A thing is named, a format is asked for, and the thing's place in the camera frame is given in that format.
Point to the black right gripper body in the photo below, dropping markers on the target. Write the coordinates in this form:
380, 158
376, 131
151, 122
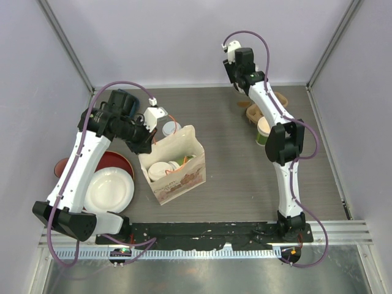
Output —
231, 71

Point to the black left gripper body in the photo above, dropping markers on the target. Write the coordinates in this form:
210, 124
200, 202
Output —
135, 135

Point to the brown pulp cup carrier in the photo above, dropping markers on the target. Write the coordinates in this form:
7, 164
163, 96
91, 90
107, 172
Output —
253, 113

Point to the white plastic lid stack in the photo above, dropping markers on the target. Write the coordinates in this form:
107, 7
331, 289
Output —
170, 128

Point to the white plastic cup lid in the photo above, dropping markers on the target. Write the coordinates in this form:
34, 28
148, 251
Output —
158, 170

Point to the bear print paper bag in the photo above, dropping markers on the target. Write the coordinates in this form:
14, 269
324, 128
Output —
172, 148

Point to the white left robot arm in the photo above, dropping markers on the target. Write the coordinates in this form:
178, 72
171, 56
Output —
63, 210

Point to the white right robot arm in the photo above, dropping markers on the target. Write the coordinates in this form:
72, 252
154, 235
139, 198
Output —
285, 140

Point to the blue ceramic dish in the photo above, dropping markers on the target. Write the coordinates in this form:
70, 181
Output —
132, 103

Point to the grey straw holder cup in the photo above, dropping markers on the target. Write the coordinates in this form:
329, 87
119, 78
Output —
240, 98

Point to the stacked green paper cups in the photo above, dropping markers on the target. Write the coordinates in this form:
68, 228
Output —
263, 131

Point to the white paper plate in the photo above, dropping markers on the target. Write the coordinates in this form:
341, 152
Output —
110, 189

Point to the pink floral mug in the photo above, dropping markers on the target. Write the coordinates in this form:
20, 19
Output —
60, 166

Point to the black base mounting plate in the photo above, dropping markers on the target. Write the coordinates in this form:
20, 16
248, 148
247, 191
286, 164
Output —
207, 236

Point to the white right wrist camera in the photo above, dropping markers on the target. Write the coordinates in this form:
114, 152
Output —
229, 49

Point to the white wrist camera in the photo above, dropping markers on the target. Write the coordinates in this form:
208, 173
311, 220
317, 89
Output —
153, 114
229, 49

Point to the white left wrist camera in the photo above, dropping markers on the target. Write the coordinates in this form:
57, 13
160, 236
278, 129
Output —
153, 114

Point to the white slotted cable duct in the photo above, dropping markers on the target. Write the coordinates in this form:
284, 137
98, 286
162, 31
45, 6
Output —
120, 253

